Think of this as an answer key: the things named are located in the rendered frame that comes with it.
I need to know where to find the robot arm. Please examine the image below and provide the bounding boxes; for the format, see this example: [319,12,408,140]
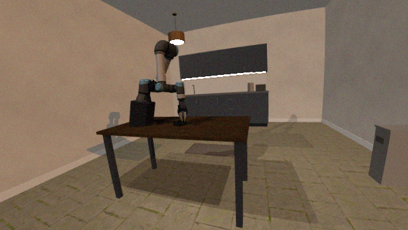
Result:
[136,40,185,103]

